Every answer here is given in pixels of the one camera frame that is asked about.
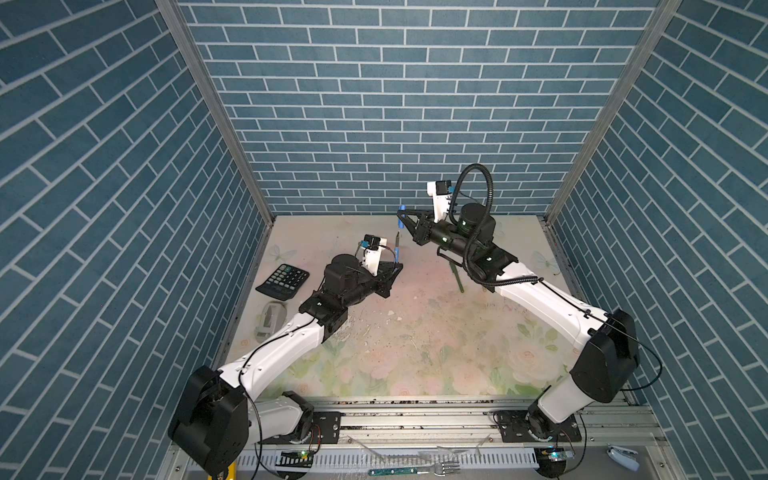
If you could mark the black calculator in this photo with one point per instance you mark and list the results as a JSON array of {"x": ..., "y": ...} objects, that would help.
[{"x": 284, "y": 283}]

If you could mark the white blue stapler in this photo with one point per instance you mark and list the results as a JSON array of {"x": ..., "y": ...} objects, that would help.
[{"x": 625, "y": 457}]

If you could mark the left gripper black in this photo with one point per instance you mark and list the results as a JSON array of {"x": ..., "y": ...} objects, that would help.
[{"x": 382, "y": 282}]

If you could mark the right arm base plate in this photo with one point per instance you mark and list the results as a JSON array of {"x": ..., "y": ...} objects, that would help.
[{"x": 519, "y": 426}]

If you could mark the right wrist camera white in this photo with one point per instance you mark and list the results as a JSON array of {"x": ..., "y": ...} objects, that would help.
[{"x": 441, "y": 195}]

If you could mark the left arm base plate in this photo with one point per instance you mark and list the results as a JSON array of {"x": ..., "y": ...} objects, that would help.
[{"x": 323, "y": 428}]

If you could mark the green handled fork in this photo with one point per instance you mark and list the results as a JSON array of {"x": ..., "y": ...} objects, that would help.
[{"x": 439, "y": 469}]

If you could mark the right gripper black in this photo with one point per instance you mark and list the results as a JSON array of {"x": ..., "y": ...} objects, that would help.
[{"x": 424, "y": 229}]

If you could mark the blue pen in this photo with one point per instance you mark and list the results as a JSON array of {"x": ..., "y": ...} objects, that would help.
[{"x": 396, "y": 248}]

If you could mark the green pen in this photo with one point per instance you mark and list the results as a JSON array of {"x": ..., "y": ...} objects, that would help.
[{"x": 457, "y": 277}]

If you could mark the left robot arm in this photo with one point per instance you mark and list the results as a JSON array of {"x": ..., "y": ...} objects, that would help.
[{"x": 219, "y": 414}]

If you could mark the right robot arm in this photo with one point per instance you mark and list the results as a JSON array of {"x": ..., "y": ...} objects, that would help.
[{"x": 605, "y": 341}]

